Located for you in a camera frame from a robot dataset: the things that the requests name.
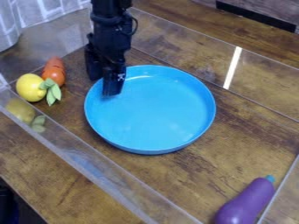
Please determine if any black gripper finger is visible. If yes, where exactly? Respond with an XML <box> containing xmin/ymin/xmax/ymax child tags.
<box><xmin>103</xmin><ymin>59</ymin><xmax>127</xmax><ymax>96</ymax></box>
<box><xmin>84</xmin><ymin>44</ymin><xmax>103</xmax><ymax>81</ymax></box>

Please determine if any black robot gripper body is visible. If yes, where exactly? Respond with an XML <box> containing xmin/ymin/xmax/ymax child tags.
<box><xmin>88</xmin><ymin>0</ymin><xmax>134</xmax><ymax>65</ymax></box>

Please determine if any orange toy carrot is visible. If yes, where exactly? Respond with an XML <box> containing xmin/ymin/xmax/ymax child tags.
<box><xmin>41</xmin><ymin>56</ymin><xmax>67</xmax><ymax>106</ymax></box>

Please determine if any blue round plastic tray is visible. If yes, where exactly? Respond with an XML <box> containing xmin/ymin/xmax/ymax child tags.
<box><xmin>84</xmin><ymin>65</ymin><xmax>216</xmax><ymax>155</ymax></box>

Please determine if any yellow toy lemon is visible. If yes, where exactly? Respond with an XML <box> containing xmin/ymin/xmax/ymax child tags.
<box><xmin>15</xmin><ymin>73</ymin><xmax>47</xmax><ymax>102</ymax></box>

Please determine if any white grid curtain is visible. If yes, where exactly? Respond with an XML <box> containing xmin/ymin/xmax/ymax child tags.
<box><xmin>0</xmin><ymin>0</ymin><xmax>91</xmax><ymax>52</ymax></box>

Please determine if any purple toy eggplant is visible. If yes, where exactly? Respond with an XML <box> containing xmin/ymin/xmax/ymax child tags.
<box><xmin>214</xmin><ymin>175</ymin><xmax>276</xmax><ymax>224</ymax></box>

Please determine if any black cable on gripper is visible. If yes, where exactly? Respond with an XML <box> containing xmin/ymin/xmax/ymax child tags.
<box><xmin>121</xmin><ymin>16</ymin><xmax>139</xmax><ymax>38</ymax></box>

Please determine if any clear acrylic barrier wall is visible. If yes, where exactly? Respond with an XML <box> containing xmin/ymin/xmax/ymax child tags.
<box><xmin>0</xmin><ymin>74</ymin><xmax>202</xmax><ymax>224</ymax></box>

